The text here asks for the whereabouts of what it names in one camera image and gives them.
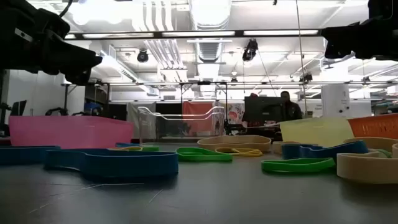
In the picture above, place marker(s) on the small green rubber band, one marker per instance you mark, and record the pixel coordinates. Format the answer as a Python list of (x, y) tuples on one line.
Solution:
[(151, 148), (385, 153)]

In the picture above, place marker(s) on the large wide blue rubber band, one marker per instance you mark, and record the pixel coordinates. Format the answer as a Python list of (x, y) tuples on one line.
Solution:
[(130, 165)]

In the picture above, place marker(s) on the small black monitor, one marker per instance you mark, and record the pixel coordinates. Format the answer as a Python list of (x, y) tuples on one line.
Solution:
[(19, 108)]

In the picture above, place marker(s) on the black computer monitor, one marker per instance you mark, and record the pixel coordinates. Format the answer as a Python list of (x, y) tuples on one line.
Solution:
[(261, 109)]

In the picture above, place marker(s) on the pale yellow plastic basket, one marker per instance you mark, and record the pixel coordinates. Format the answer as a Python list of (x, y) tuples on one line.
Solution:
[(317, 132)]

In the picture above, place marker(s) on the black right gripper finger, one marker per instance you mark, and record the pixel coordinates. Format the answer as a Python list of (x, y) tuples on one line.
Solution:
[(342, 50), (342, 33)]

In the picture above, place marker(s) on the person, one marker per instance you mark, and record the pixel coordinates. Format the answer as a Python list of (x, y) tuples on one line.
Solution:
[(253, 95), (290, 109)]

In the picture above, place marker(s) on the pink plastic basket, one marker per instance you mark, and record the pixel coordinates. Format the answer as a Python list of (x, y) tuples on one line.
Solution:
[(62, 132)]

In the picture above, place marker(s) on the orange hanging cloth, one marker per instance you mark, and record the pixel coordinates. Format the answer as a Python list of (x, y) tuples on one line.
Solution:
[(199, 105)]

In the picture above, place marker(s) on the thin yellow rubber band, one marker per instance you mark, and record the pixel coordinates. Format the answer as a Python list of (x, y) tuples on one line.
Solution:
[(248, 153)]

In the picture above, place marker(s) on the black hanging overhead camera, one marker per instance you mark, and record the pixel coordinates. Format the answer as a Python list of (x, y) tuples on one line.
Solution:
[(250, 51)]

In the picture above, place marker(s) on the grey hanging cloth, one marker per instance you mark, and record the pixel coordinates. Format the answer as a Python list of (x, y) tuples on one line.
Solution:
[(132, 115)]

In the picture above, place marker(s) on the orange plastic basket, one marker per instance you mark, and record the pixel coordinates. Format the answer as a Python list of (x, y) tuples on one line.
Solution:
[(376, 126)]

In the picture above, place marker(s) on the blue bin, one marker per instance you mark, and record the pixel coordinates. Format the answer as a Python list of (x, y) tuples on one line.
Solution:
[(92, 108)]

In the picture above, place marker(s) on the white column unit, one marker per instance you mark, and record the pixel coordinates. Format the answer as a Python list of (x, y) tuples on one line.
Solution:
[(335, 101)]

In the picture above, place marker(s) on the small blue rubber band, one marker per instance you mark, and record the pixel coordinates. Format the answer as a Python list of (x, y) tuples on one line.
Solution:
[(124, 144)]

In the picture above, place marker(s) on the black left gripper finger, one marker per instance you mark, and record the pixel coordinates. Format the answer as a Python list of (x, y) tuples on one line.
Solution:
[(74, 59), (79, 77)]

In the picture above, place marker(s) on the clear plastic basket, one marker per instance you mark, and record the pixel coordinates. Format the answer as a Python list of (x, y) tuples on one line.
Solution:
[(146, 124)]

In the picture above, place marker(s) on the black ceiling dome camera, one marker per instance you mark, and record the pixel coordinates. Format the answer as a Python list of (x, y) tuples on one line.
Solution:
[(142, 56)]

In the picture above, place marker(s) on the floral hanging cloth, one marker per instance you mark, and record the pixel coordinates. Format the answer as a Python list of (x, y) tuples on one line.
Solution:
[(236, 113)]

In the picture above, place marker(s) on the large wide beige rubber band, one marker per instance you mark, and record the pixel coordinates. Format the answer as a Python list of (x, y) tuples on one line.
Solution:
[(363, 168)]

